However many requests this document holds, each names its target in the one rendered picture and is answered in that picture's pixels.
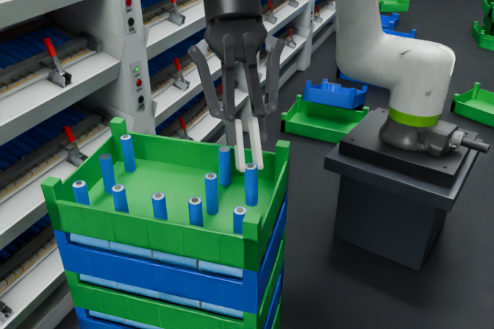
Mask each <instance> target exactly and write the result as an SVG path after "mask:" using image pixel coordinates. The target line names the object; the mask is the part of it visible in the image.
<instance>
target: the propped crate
mask: <svg viewBox="0 0 494 329"><path fill-rule="evenodd" d="M311 85H312V81H306V84H305V88H304V97H303V101H310V102H314V103H319V104H325V105H330V106H337V107H342V108H346V109H354V108H356V107H358V106H361V105H363V104H364V103H365V97H366V92H367V88H368V86H365V85H363V86H362V90H357V89H355V88H351V89H348V88H344V87H341V88H340V92H339V93H336V92H332V91H328V90H321V84H318V85H313V86H311Z"/></svg>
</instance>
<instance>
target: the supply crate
mask: <svg viewBox="0 0 494 329"><path fill-rule="evenodd" d="M110 129H111V134H112V135H111V136H110V137H109V138H108V139H107V140H106V141H105V142H104V143H103V144H102V145H101V146H100V147H99V148H97V149H96V150H95V151H94V152H93V153H92V154H91V155H90V156H89V157H88V158H87V159H86V160H85V161H84V162H83V163H81V164H80V166H78V168H77V169H75V171H73V172H72V174H70V175H69V176H68V177H67V178H66V179H65V180H64V181H63V182H62V179H61V178H56V177H52V176H49V177H48V178H47V179H45V180H44V181H43V182H42V183H41V184H40V185H41V188H42V191H43V196H44V199H45V202H46V207H47V209H48V213H49V217H50V221H51V225H52V229H54V230H58V231H64V232H68V233H72V234H78V235H82V236H89V237H92V238H96V239H103V240H107V241H110V242H117V243H121V244H125V245H131V246H135V247H141V248H145V249H149V250H155V251H159V252H163V253H170V254H174V255H177V256H184V257H188V258H191V259H198V260H202V261H208V262H212V263H216V264H222V265H226V266H230V267H236V268H240V269H244V270H251V271H255V272H257V271H258V269H259V266H260V263H261V260H262V257H263V254H264V252H265V249H266V246H267V243H268V240H269V238H270V235H271V232H272V229H273V226H274V223H275V221H276V217H277V214H278V212H279V209H280V206H281V204H282V200H283V197H284V194H285V192H286V189H287V185H288V181H289V168H290V141H284V140H278V142H277V144H276V152H275V153H274V152H269V151H262V160H263V167H264V168H263V169H261V170H259V169H257V178H258V204H257V205H256V206H247V205H246V199H245V181H244V172H240V171H239V170H237V169H236V164H235V148H234V146H228V145H219V144H214V143H208V142H199V141H194V140H184V139H179V138H173V137H164V136H159V135H153V134H144V133H139V132H133V131H127V128H126V119H125V118H122V117H114V118H113V119H112V120H111V121H110ZM125 134H129V135H131V136H132V144H133V149H134V155H135V164H136V170H135V171H134V172H130V173H129V172H126V171H125V167H124V158H123V153H122V148H121V140H120V137H121V136H122V135H125ZM222 146H226V147H229V148H230V158H231V184H230V185H227V186H223V185H221V184H220V179H219V158H218V149H219V148H220V147H222ZM103 153H109V154H110V155H111V157H112V164H113V169H114V174H115V181H116V184H123V185H124V186H125V190H126V198H127V203H128V208H129V213H127V212H123V211H116V210H115V207H114V203H113V198H112V193H111V194H108V193H106V192H105V189H104V182H103V178H102V174H101V167H100V163H99V156H100V155H102V154H103ZM207 173H215V174H217V176H218V210H219V211H218V213H217V214H208V213H207V209H206V195H205V182H204V176H205V175H206V174H207ZM75 181H85V182H86V184H87V191H88V194H89V199H90V205H91V206H89V205H85V204H80V203H76V199H75V196H74V191H73V187H72V184H73V183H74V182H75ZM155 192H163V193H164V194H165V199H166V206H167V213H168V220H162V219H158V218H154V212H153V206H152V200H151V196H152V195H153V194H154V193H155ZM191 197H199V198H201V199H202V209H203V221H204V227H200V226H196V225H190V218H189V208H188V200H189V199H190V198H191ZM237 206H244V207H246V208H247V212H246V215H245V217H244V218H243V234H235V233H234V231H233V209H234V208H235V207H237Z"/></svg>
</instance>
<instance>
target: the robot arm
mask: <svg viewBox="0 0 494 329"><path fill-rule="evenodd" d="M203 2H204V14H205V21H206V30H205V33H204V39H203V40H202V41H201V42H199V43H197V44H196V45H194V46H191V47H190V48H189V49H188V51H187V52H188V54H189V55H190V57H191V59H192V60H193V61H194V63H195V64H196V67H197V70H198V74H199V77H200V80H201V85H202V87H203V91H204V95H205V98H206V101H207V106H208V109H209V111H210V115H211V116H212V117H213V118H218V119H221V120H222V121H223V122H224V124H225V132H226V142H227V144H228V145H233V146H234V148H235V164H236V169H237V170H239V171H240V172H245V171H246V166H245V157H244V148H243V132H242V123H241V120H239V119H235V76H234V69H235V62H236V61H238V62H242V64H243V68H244V71H245V75H246V83H247V87H248V94H249V99H250V103H251V111H252V115H253V117H249V118H248V129H249V135H250V141H251V152H252V159H253V163H255V164H256V165H257V169H259V170H261V169H263V168H264V167H263V160H262V149H261V143H260V142H264V141H266V139H267V133H266V127H265V117H266V115H268V114H269V113H271V112H275V111H276V110H277V104H278V91H279V68H280V56H281V54H282V51H283V49H284V46H285V40H284V39H283V38H279V39H278V38H276V37H274V36H272V35H270V34H268V31H267V29H266V28H265V26H264V24H263V22H262V8H261V0H203ZM335 9H336V27H337V32H336V54H335V58H336V63H337V66H338V68H339V69H340V71H341V72H342V73H343V74H344V75H345V76H347V77H348V78H350V79H354V80H357V81H360V82H365V83H368V84H373V85H376V86H380V87H385V88H387V89H388V90H389V91H390V100H389V113H388V116H387V119H386V121H385V122H384V124H383V125H382V126H381V127H380V130H379V136H380V137H381V139H382V140H383V141H385V142H386V143H387V144H389V145H391V146H394V147H396V148H400V149H403V150H407V151H428V152H429V153H430V154H431V155H432V156H436V157H440V156H442V155H445V154H446V153H447V152H448V151H449V150H450V149H454V150H456V149H457V148H461V147H462V146H464V147H466V148H470V149H473V150H476V151H480V152H482V153H487V152H488V151H489V149H490V145H488V144H485V143H483V142H478V141H475V140H472V139H468V138H466V137H465V134H464V133H463V132H462V131H461V132H459V131H458V128H459V126H458V125H455V124H453V123H448V122H445V121H442V120H439V118H440V116H441V114H442V112H443V107H444V104H445V100H446V96H447V93H448V88H449V84H450V81H451V76H452V72H453V69H454V63H455V59H456V57H455V54H454V52H453V51H452V50H451V49H450V48H449V47H447V46H444V45H442V44H439V43H434V42H430V41H425V40H417V39H412V38H408V37H399V36H395V35H389V34H386V33H384V32H383V30H382V22H381V18H380V12H379V0H335ZM264 42H265V44H266V47H265V50H266V51H267V52H268V56H267V65H266V78H265V103H264V104H263V99H262V92H261V87H260V83H259V75H258V70H257V58H256V55H257V54H258V52H259V50H260V49H261V47H262V44H263V43H264ZM207 46H208V47H209V48H210V49H211V50H212V52H213V53H214V54H215V55H216V56H217V58H218V59H219V60H220V61H221V71H222V90H223V110H221V108H220V105H219V102H218V97H217V94H216V91H215V87H214V84H213V81H212V76H211V73H210V69H209V65H208V63H207V60H206V57H207V55H208V53H207Z"/></svg>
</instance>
